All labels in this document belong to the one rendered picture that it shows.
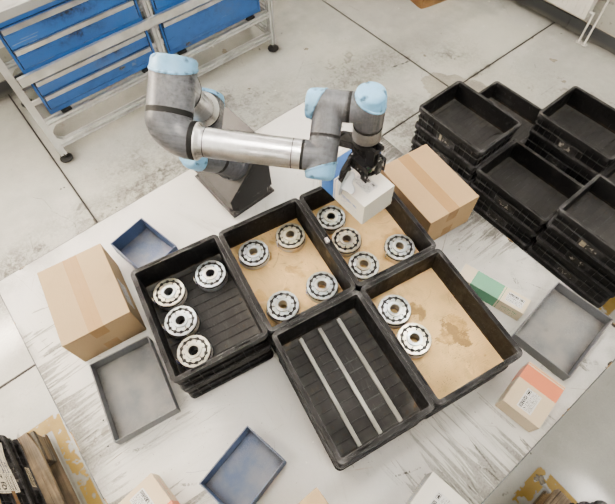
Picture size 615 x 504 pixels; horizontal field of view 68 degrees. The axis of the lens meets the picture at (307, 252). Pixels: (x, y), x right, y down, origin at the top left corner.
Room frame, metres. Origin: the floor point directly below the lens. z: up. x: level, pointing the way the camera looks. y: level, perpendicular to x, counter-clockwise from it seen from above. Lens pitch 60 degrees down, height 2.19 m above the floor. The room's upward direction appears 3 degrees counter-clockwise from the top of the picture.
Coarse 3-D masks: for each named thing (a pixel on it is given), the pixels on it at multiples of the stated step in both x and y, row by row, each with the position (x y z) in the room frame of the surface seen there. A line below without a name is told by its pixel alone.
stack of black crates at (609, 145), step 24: (576, 96) 1.76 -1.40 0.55; (552, 120) 1.57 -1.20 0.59; (576, 120) 1.66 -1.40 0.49; (600, 120) 1.63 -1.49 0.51; (528, 144) 1.61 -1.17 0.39; (552, 144) 1.52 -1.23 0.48; (576, 144) 1.45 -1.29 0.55; (600, 144) 1.49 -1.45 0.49; (576, 168) 1.40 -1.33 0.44; (600, 168) 1.33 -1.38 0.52
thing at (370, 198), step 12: (336, 168) 0.90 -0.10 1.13; (336, 180) 0.85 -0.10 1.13; (360, 180) 0.85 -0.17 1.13; (372, 180) 0.84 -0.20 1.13; (384, 180) 0.84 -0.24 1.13; (336, 192) 0.84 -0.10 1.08; (360, 192) 0.80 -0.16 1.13; (372, 192) 0.80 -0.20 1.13; (384, 192) 0.80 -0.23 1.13; (348, 204) 0.80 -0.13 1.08; (360, 204) 0.76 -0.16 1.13; (372, 204) 0.77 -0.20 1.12; (384, 204) 0.80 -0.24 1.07; (360, 216) 0.76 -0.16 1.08; (372, 216) 0.77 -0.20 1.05
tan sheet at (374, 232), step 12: (336, 204) 0.98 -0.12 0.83; (348, 216) 0.93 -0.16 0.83; (384, 216) 0.92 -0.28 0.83; (360, 228) 0.87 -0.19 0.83; (372, 228) 0.87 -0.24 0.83; (384, 228) 0.87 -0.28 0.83; (396, 228) 0.86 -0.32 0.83; (372, 240) 0.82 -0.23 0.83; (384, 240) 0.82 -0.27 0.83; (372, 252) 0.77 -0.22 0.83; (384, 264) 0.72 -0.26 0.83
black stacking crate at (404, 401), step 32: (320, 320) 0.52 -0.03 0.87; (352, 320) 0.53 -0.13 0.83; (288, 352) 0.44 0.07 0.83; (320, 352) 0.43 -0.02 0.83; (352, 352) 0.43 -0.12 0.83; (384, 352) 0.42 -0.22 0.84; (320, 384) 0.34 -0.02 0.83; (384, 384) 0.33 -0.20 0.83; (320, 416) 0.25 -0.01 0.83; (352, 416) 0.24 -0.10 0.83; (384, 416) 0.24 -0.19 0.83; (352, 448) 0.16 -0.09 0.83
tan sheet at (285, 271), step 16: (272, 240) 0.85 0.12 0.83; (272, 256) 0.78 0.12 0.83; (288, 256) 0.78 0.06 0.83; (304, 256) 0.77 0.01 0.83; (320, 256) 0.77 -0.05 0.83; (256, 272) 0.72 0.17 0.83; (272, 272) 0.72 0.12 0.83; (288, 272) 0.72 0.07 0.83; (304, 272) 0.71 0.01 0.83; (256, 288) 0.66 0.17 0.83; (272, 288) 0.66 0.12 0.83; (288, 288) 0.66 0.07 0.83; (304, 288) 0.65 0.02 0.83; (304, 304) 0.60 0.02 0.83; (272, 320) 0.55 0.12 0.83
